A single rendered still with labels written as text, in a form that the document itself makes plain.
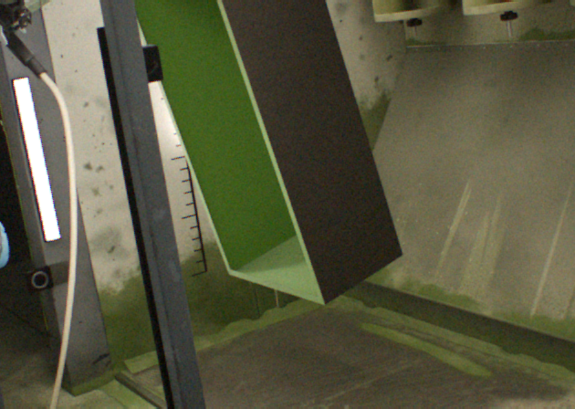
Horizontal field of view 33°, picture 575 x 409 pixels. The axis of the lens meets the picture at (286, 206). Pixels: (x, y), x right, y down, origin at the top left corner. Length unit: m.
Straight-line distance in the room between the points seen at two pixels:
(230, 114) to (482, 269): 1.13
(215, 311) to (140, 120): 2.44
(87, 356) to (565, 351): 1.84
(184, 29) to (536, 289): 1.55
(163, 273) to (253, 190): 1.77
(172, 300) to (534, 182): 2.13
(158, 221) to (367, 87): 2.75
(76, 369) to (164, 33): 1.41
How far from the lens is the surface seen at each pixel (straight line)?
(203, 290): 4.14
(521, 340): 3.60
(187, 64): 3.45
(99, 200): 3.88
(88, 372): 4.01
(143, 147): 1.82
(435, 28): 4.46
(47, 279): 3.83
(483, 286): 3.75
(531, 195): 3.74
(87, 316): 3.94
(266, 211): 3.65
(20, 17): 2.42
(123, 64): 1.80
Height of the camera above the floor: 1.46
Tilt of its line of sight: 13 degrees down
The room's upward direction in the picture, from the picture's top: 9 degrees counter-clockwise
